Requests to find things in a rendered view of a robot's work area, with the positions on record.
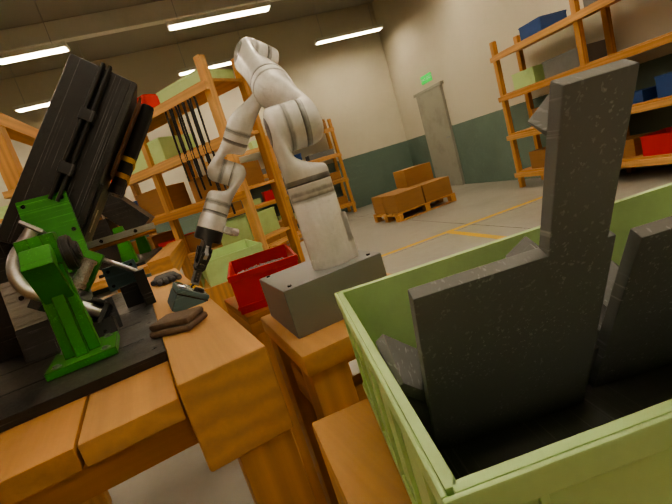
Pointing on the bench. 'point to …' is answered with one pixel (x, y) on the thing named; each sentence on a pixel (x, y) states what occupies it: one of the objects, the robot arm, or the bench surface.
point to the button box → (181, 300)
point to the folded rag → (177, 322)
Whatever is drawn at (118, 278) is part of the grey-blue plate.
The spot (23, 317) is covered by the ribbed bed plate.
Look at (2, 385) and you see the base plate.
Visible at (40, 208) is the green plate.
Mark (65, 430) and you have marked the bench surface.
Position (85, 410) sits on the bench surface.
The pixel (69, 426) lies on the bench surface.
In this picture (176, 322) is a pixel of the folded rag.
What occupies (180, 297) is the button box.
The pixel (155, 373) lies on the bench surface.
